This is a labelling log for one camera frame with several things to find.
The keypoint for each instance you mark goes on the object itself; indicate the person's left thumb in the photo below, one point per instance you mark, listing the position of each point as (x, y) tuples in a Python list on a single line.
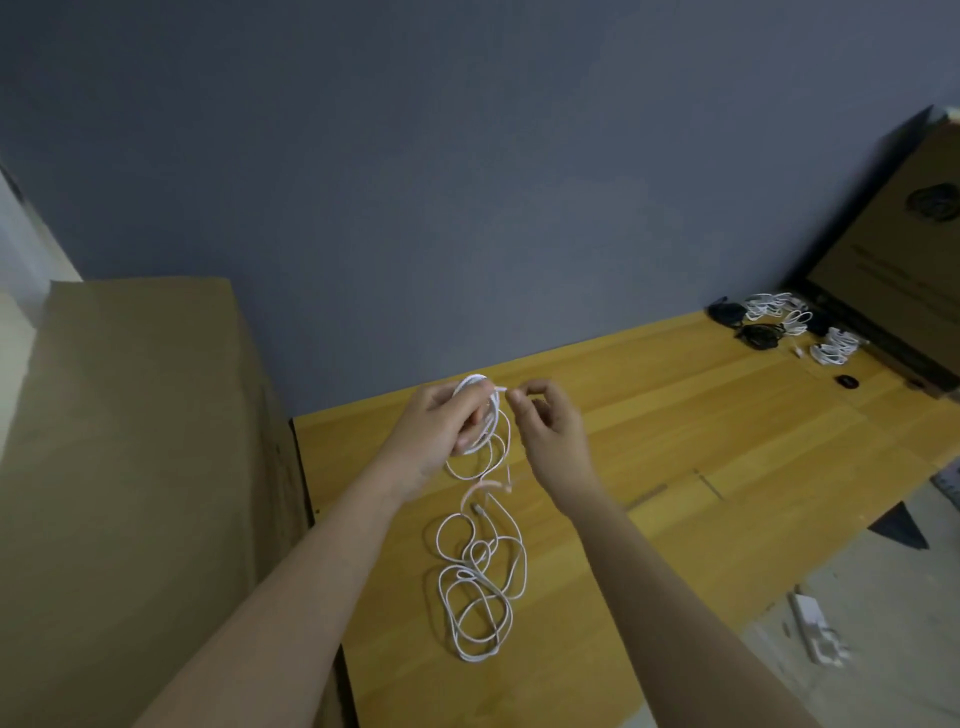
[(469, 394)]

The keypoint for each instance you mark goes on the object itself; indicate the printed flat cardboard box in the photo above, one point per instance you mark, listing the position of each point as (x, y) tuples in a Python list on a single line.
[(892, 262)]

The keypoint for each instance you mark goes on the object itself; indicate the small black oval object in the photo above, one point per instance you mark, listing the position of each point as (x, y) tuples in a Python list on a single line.
[(846, 380)]

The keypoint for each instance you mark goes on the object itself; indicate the person's right forearm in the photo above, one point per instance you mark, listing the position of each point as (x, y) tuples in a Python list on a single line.
[(675, 615)]

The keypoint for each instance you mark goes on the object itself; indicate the person's left forearm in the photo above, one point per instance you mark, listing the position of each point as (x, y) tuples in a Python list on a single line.
[(300, 592)]

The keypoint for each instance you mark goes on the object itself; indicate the large plain cardboard box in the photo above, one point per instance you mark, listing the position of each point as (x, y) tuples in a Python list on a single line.
[(135, 487)]

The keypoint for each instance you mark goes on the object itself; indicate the black power adapter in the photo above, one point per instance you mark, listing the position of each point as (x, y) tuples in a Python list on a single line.
[(817, 322)]

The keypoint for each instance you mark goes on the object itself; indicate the person's left hand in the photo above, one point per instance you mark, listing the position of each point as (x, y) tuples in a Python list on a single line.
[(420, 435)]

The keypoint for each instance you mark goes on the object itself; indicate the person's right thumb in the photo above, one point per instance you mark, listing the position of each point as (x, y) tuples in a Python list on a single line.
[(521, 420)]

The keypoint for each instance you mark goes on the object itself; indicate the white plastic part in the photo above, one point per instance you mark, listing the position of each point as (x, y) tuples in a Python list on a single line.
[(814, 626)]

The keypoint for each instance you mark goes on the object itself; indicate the person's right hand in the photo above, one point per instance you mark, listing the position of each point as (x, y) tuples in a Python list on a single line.
[(559, 457)]

